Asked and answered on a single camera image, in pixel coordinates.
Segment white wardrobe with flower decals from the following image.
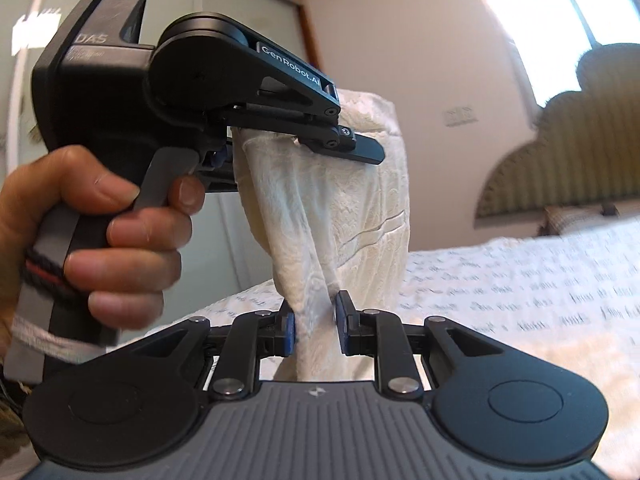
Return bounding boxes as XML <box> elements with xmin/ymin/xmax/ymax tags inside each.
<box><xmin>1</xmin><ymin>0</ymin><xmax>303</xmax><ymax>342</ymax></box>

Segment white blanket with script text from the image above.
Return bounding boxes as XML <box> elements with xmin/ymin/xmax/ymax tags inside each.
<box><xmin>124</xmin><ymin>219</ymin><xmax>640</xmax><ymax>476</ymax></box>

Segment patterned pillow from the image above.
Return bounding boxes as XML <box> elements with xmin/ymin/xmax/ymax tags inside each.
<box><xmin>537</xmin><ymin>200</ymin><xmax>639</xmax><ymax>236</ymax></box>

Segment cream textured pants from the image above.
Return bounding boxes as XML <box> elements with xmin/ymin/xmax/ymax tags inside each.
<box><xmin>232</xmin><ymin>90</ymin><xmax>410</xmax><ymax>382</ymax></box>

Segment olive green padded headboard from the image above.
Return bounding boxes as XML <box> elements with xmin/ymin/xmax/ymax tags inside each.
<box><xmin>475</xmin><ymin>44</ymin><xmax>639</xmax><ymax>220</ymax></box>

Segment person's left hand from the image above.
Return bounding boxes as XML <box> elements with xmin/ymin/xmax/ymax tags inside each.
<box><xmin>0</xmin><ymin>145</ymin><xmax>207</xmax><ymax>356</ymax></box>

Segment white wall socket plate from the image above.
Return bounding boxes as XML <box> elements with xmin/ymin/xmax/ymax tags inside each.
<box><xmin>444</xmin><ymin>106</ymin><xmax>477</xmax><ymax>128</ymax></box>

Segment window with metal frame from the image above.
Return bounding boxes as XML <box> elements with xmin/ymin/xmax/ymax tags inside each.
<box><xmin>484</xmin><ymin>0</ymin><xmax>639</xmax><ymax>108</ymax></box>

